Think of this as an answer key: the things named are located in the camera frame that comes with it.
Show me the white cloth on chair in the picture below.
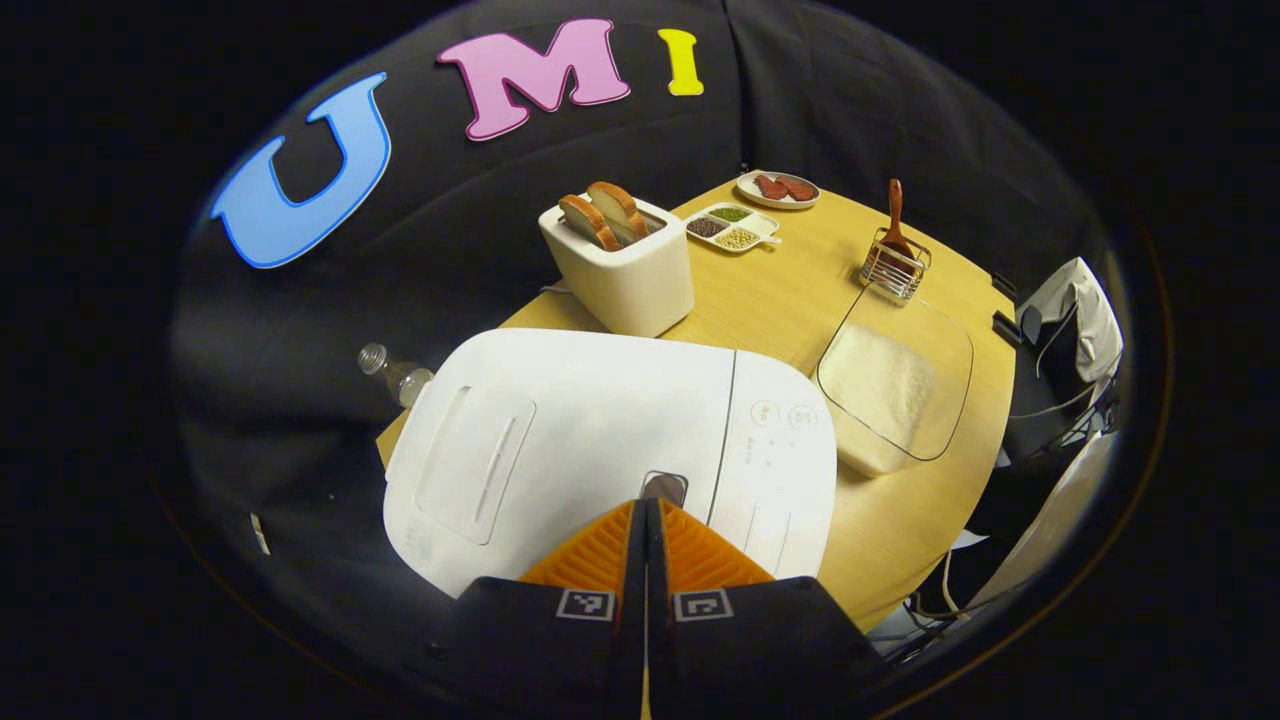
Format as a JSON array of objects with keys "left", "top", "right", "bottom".
[{"left": 1015, "top": 257, "right": 1124, "bottom": 384}]

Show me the clear container of white rice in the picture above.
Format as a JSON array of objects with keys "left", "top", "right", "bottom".
[{"left": 815, "top": 283, "right": 975, "bottom": 479}]

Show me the black office chair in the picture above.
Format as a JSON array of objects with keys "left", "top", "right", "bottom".
[{"left": 975, "top": 300, "right": 1121, "bottom": 541}]

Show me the white divided dish of beans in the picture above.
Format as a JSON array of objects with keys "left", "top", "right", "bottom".
[{"left": 685, "top": 202, "right": 783, "bottom": 255}]

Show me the white round plate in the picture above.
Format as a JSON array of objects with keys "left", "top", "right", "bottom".
[{"left": 735, "top": 170, "right": 821, "bottom": 211}]

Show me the white panel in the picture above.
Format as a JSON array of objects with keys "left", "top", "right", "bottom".
[{"left": 965, "top": 430, "right": 1119, "bottom": 611}]

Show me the wire chopstick holder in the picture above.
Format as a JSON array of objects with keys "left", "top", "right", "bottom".
[{"left": 860, "top": 228, "right": 933, "bottom": 303}]

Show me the white toaster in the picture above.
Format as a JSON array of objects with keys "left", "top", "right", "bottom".
[{"left": 538, "top": 195, "right": 696, "bottom": 338}]

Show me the toasted bread slice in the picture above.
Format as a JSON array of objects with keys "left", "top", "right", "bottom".
[
  {"left": 587, "top": 181, "right": 651, "bottom": 244},
  {"left": 558, "top": 193, "right": 623, "bottom": 253}
]

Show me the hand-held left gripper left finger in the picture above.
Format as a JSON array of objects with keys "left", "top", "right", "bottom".
[{"left": 425, "top": 498, "right": 648, "bottom": 720}]

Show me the brown wooden spoon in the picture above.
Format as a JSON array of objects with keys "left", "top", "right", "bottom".
[{"left": 878, "top": 178, "right": 916, "bottom": 261}]

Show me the clear plastic bottle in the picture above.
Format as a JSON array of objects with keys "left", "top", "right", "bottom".
[{"left": 358, "top": 343, "right": 436, "bottom": 409}]

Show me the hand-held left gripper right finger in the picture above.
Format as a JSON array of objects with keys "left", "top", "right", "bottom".
[{"left": 645, "top": 498, "right": 881, "bottom": 720}]

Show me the white rice cooker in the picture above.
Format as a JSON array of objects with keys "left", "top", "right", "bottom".
[{"left": 383, "top": 327, "right": 839, "bottom": 601}]

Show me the black backdrop cloth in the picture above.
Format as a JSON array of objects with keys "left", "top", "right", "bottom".
[{"left": 170, "top": 0, "right": 1121, "bottom": 691}]

